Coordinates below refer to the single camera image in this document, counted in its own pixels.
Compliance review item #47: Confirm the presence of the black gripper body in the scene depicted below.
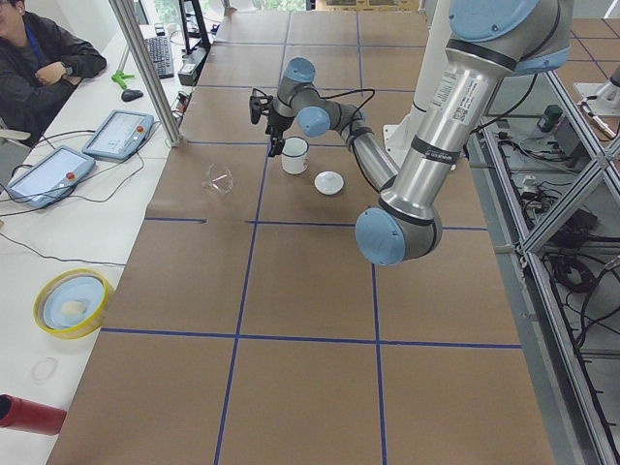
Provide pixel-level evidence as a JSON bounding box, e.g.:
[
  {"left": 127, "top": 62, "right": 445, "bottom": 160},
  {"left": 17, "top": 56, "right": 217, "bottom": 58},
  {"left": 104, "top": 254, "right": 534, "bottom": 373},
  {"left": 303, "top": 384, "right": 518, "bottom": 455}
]
[{"left": 265, "top": 108, "right": 294, "bottom": 141}]

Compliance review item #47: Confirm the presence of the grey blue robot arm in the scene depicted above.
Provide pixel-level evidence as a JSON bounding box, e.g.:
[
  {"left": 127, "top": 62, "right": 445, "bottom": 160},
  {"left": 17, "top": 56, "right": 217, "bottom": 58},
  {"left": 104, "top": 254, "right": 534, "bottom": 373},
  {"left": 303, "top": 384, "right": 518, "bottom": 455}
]
[{"left": 250, "top": 1, "right": 574, "bottom": 265}]

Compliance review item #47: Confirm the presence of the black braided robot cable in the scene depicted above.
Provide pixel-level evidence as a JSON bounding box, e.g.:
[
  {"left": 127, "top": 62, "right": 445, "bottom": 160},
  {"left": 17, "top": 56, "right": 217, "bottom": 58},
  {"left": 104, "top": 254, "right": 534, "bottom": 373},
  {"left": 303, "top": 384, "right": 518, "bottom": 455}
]
[{"left": 251, "top": 86, "right": 378, "bottom": 142}]

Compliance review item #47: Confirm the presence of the white round lid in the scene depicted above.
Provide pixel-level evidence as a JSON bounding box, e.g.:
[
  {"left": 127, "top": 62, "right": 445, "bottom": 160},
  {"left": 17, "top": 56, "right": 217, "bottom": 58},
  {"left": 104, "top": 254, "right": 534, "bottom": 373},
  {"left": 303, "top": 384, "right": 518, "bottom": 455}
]
[{"left": 314, "top": 170, "right": 345, "bottom": 196}]

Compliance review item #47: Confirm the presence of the aluminium side frame rail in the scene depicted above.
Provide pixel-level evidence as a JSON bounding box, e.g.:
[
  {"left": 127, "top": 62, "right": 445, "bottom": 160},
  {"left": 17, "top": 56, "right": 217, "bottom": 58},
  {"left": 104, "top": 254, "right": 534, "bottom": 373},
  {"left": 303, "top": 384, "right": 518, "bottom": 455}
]
[{"left": 472, "top": 67, "right": 620, "bottom": 465}]

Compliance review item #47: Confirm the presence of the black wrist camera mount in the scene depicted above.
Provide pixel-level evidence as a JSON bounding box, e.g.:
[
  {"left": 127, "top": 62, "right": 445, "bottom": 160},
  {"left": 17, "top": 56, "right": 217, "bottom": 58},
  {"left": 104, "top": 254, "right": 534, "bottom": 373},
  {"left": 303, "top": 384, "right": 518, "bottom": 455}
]
[{"left": 249, "top": 88, "right": 273, "bottom": 125}]

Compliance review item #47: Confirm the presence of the green plastic clamp tool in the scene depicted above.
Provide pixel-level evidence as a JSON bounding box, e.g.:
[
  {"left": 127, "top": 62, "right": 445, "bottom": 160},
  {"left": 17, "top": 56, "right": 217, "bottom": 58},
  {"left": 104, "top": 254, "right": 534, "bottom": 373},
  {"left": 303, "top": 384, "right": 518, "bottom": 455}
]
[{"left": 111, "top": 70, "right": 135, "bottom": 90}]

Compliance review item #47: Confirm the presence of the blue teach pendant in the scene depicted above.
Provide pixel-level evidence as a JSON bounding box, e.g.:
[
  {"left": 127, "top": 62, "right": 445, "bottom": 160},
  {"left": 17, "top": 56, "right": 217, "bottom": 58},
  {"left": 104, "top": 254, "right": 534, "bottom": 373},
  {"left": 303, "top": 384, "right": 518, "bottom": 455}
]
[
  {"left": 81, "top": 109, "right": 155, "bottom": 161},
  {"left": 6, "top": 145, "right": 95, "bottom": 208}
]

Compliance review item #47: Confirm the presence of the black computer keyboard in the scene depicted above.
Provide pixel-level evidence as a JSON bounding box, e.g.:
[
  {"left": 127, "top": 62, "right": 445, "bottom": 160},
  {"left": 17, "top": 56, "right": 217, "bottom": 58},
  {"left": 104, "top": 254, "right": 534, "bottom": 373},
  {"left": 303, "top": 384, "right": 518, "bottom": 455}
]
[{"left": 143, "top": 36, "right": 174, "bottom": 78}]

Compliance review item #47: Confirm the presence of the aluminium frame post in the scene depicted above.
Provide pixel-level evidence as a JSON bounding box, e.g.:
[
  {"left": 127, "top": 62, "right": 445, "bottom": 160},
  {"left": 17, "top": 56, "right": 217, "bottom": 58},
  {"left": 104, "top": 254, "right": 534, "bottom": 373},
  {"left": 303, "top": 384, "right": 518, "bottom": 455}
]
[{"left": 108, "top": 0, "right": 182, "bottom": 147}]

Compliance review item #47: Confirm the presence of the red cylinder bottle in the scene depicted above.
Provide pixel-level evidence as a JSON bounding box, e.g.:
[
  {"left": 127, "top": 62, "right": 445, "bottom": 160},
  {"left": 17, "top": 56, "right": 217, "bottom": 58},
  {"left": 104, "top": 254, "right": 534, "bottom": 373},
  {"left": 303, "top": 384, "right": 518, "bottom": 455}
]
[{"left": 1, "top": 394, "right": 67, "bottom": 436}]

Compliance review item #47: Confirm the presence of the far blue teach pendant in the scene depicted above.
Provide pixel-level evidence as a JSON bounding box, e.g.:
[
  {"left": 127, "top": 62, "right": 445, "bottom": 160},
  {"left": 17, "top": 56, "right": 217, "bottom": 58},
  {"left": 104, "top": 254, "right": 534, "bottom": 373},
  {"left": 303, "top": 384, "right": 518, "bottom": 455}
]
[{"left": 81, "top": 109, "right": 155, "bottom": 161}]

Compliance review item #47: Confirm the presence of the near blue teach pendant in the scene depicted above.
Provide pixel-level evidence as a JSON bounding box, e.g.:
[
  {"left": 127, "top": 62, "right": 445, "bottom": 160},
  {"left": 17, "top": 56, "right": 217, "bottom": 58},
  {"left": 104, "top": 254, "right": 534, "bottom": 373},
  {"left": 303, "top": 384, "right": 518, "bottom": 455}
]
[{"left": 6, "top": 145, "right": 95, "bottom": 208}]

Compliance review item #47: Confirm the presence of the person in black jacket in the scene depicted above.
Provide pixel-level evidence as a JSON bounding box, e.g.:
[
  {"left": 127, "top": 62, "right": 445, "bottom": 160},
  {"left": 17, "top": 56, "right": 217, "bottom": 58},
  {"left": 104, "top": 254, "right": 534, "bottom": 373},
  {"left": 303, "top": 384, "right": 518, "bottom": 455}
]
[{"left": 1, "top": 1, "right": 107, "bottom": 147}]

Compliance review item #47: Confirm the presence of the black computer mouse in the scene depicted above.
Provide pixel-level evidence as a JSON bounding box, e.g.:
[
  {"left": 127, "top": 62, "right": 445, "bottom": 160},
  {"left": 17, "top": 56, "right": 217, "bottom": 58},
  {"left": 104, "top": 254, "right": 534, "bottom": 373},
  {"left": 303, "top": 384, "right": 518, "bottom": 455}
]
[{"left": 121, "top": 89, "right": 143, "bottom": 103}]

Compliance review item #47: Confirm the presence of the white enamel mug blue rim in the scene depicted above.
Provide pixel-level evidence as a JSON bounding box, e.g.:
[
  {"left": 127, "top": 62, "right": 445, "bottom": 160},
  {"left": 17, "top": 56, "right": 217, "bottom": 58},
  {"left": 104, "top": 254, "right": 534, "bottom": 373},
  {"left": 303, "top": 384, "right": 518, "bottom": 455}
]
[{"left": 281, "top": 137, "right": 309, "bottom": 175}]

